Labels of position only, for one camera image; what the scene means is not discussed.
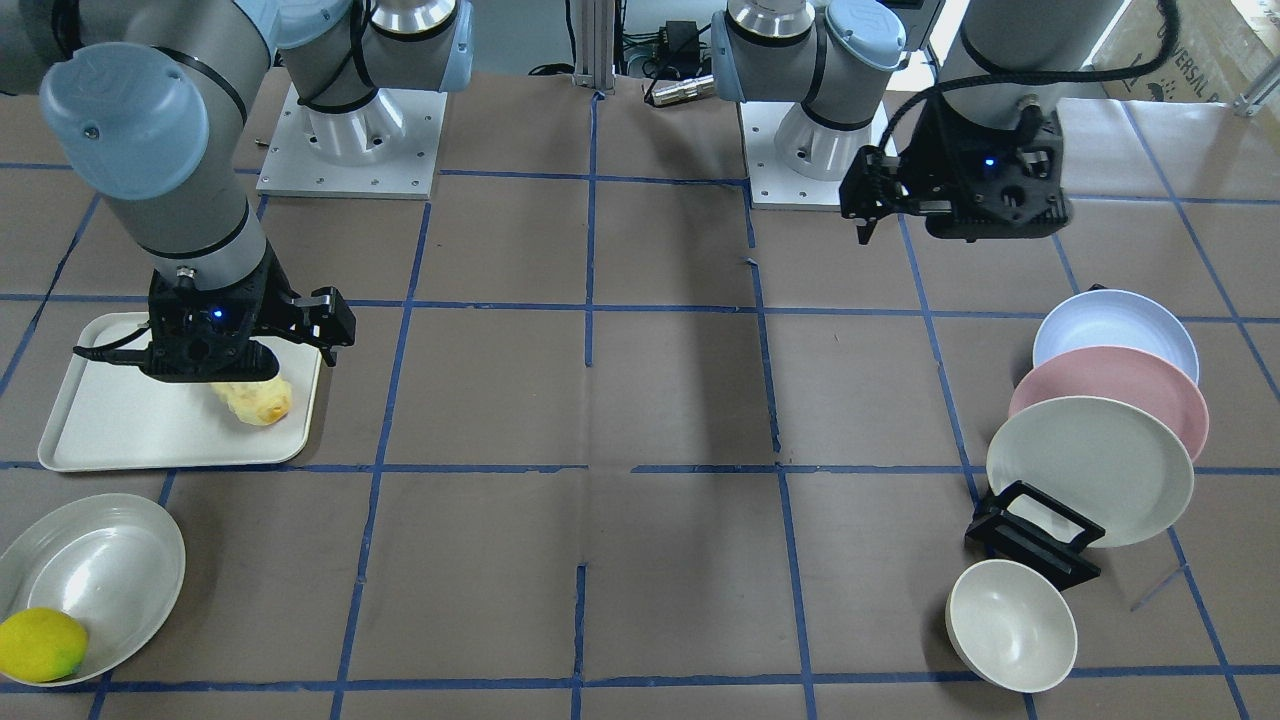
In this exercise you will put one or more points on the yellow lemon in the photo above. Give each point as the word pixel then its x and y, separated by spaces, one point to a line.
pixel 42 645

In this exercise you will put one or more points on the cardboard box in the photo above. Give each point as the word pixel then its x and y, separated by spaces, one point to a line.
pixel 1222 47

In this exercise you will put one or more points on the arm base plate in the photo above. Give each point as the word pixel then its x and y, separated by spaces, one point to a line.
pixel 795 163
pixel 386 150

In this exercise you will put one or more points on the black dish rack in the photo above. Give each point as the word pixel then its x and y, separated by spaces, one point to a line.
pixel 1022 540

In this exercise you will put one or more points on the cream plate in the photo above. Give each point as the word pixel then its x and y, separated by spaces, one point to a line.
pixel 1111 462

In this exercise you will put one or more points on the pink plate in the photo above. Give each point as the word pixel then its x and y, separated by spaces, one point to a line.
pixel 1123 374

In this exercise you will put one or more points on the silver metal cylinder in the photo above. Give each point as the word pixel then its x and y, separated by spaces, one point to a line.
pixel 679 92

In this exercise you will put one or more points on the black power adapter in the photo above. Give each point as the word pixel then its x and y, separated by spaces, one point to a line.
pixel 679 43

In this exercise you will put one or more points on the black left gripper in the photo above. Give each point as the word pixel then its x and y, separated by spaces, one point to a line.
pixel 915 165

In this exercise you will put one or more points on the bread piece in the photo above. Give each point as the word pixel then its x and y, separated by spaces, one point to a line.
pixel 259 404

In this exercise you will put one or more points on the aluminium frame post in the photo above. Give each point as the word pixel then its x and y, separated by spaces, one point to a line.
pixel 595 42

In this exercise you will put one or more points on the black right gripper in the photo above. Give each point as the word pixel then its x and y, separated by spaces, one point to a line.
pixel 272 302

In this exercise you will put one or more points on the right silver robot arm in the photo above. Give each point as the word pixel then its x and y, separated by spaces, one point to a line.
pixel 148 100

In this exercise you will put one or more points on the cream bowl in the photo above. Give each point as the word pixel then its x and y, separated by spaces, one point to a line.
pixel 1011 626

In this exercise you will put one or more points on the cream oval dish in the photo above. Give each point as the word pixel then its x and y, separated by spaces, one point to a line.
pixel 115 563

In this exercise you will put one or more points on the blue plate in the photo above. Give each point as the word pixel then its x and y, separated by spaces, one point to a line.
pixel 1116 318

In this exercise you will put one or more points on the cream tray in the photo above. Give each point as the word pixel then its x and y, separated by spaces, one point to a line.
pixel 110 417

